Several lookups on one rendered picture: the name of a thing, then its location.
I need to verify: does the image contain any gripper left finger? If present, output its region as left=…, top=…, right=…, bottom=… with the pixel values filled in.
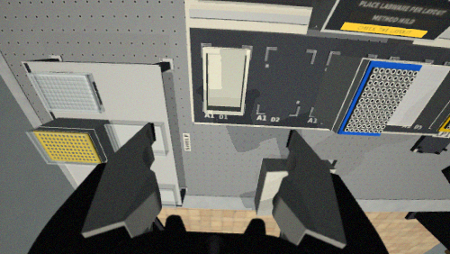
left=27, top=122, right=162, bottom=254

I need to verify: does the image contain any blue tip rack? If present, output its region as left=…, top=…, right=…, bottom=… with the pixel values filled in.
left=311, top=55, right=423, bottom=136

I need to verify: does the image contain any grey flat shelf table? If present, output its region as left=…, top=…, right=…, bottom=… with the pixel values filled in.
left=22, top=59, right=186, bottom=207

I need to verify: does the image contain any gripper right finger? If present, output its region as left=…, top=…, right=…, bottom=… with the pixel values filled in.
left=272, top=130, right=389, bottom=254

